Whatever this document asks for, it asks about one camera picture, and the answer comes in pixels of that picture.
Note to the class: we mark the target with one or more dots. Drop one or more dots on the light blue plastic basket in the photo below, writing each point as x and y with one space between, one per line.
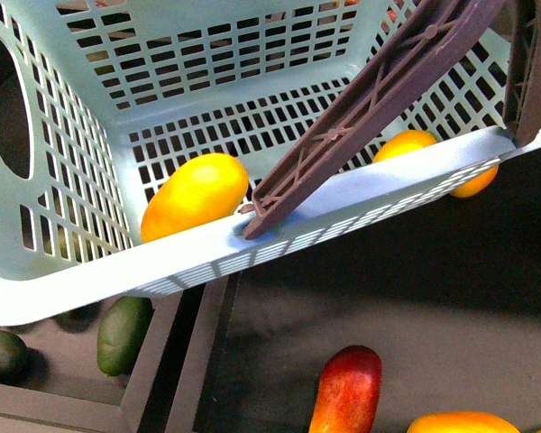
100 101

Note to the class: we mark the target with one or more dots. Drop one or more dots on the brown basket handle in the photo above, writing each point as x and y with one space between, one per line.
432 39
522 104

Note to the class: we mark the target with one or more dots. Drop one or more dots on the red yellow mango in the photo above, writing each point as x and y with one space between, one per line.
348 391

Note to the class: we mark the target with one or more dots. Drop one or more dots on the yellow mango bottom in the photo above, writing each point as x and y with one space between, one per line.
461 422

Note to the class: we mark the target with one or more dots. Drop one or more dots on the dark green mango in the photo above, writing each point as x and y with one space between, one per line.
14 355

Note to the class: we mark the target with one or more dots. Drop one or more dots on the black tray divider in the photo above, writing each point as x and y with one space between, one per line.
175 369

